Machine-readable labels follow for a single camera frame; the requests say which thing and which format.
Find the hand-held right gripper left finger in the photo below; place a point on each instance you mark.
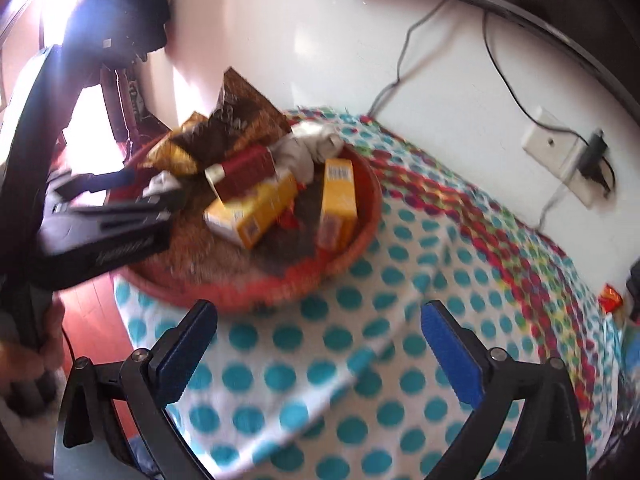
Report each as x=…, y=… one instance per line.
x=186, y=355

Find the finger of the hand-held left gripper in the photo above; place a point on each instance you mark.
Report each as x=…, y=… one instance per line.
x=135, y=207
x=95, y=182

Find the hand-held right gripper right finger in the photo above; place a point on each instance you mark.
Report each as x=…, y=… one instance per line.
x=450, y=355

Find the yellow snack bag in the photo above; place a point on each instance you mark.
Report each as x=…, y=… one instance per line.
x=175, y=152

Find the red and beige box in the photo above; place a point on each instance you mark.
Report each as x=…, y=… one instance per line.
x=242, y=170

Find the long yellow box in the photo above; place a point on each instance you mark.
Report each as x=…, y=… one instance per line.
x=255, y=210

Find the red round tray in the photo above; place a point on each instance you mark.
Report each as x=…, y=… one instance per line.
x=280, y=270

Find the brown snack bag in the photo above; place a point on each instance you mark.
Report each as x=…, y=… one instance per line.
x=247, y=115

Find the large white terry sock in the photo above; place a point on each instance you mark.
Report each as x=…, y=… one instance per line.
x=300, y=160

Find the yellow box with barcode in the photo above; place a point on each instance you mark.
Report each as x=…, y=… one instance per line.
x=340, y=200

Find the person's left hand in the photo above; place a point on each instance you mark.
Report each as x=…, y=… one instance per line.
x=47, y=330

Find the polka dot tablecloth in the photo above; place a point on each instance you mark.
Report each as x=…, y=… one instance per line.
x=400, y=310

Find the dark wooden furniture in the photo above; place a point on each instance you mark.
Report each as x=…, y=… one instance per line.
x=127, y=105

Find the red snack packet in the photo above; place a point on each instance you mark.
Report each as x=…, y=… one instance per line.
x=611, y=299

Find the dark hanging clothing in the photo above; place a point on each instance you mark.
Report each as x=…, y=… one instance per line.
x=130, y=5

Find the black power adapter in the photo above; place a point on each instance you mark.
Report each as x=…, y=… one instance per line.
x=592, y=155

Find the black monitor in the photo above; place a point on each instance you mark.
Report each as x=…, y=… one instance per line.
x=500, y=0

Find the white wall socket plate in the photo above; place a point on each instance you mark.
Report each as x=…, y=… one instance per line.
x=550, y=147

